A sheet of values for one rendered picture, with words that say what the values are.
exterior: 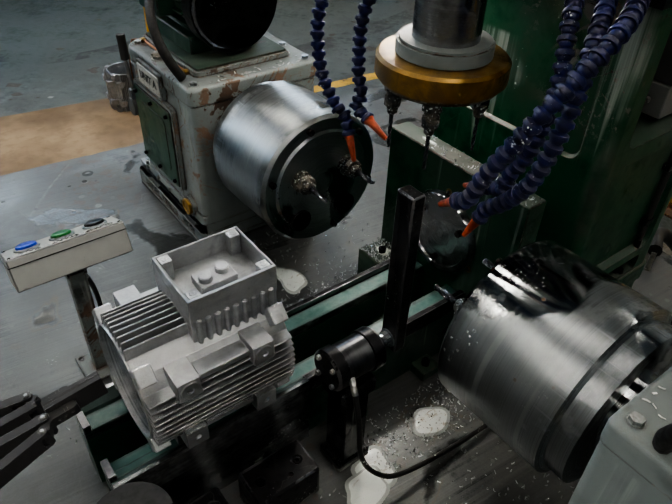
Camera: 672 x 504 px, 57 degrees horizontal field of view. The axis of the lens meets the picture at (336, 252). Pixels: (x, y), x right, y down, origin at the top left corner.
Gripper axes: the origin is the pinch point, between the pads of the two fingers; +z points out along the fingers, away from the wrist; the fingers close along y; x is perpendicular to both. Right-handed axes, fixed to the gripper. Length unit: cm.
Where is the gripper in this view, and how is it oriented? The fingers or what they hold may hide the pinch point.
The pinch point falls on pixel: (75, 397)
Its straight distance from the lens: 83.2
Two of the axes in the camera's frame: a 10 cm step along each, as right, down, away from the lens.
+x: 0.8, 7.2, 6.9
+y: -6.0, -5.1, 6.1
